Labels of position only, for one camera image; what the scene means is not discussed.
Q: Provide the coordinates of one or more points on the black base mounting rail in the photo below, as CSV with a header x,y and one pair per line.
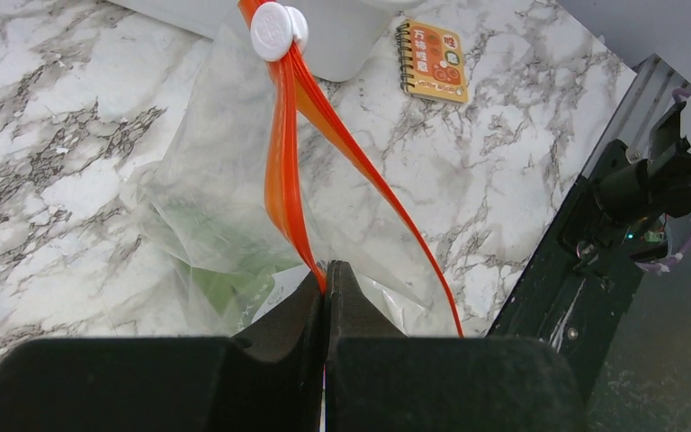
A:
x,y
579,282

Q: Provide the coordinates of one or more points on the green leafy vegetable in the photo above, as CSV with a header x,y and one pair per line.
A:
x,y
234,264

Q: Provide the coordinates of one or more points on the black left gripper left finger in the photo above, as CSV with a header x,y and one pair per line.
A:
x,y
266,378

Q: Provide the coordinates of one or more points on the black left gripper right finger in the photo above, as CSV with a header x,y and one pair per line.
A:
x,y
378,379

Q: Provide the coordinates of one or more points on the clear orange zip top bag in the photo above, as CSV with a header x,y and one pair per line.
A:
x,y
258,130

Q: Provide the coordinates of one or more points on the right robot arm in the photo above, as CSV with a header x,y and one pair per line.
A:
x,y
619,209

